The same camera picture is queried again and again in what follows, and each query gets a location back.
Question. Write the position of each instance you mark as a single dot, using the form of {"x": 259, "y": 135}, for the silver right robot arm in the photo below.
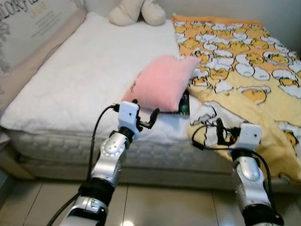
{"x": 251, "y": 183}

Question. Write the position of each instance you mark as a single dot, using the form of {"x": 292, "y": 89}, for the dark green book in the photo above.
{"x": 184, "y": 104}

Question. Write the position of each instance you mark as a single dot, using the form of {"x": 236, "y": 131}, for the beige bed headboard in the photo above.
{"x": 28, "y": 80}

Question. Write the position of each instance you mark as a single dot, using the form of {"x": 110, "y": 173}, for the grey patterned cloth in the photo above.
{"x": 28, "y": 28}

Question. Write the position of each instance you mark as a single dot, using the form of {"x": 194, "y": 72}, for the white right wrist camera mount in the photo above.
{"x": 250, "y": 136}

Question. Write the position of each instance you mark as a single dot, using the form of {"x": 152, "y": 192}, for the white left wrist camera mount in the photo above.
{"x": 128, "y": 115}

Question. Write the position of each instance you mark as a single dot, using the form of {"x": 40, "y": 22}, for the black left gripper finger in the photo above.
{"x": 134, "y": 102}
{"x": 154, "y": 117}

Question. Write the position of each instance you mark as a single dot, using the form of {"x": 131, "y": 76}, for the yellow cartoon print blanket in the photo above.
{"x": 244, "y": 70}

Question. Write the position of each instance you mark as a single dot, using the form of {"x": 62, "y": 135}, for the cream plush toy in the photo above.
{"x": 136, "y": 12}

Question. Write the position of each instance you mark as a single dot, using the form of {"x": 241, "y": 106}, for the white quilted mattress pad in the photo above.
{"x": 89, "y": 70}

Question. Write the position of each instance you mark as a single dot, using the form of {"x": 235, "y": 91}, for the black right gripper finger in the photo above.
{"x": 219, "y": 131}

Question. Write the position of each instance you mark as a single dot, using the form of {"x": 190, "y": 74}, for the beige bed base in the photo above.
{"x": 155, "y": 178}

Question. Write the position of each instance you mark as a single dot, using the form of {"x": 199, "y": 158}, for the pink fluffy pillow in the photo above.
{"x": 162, "y": 84}

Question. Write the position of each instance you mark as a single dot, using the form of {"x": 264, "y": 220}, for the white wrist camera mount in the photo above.
{"x": 250, "y": 136}
{"x": 128, "y": 115}

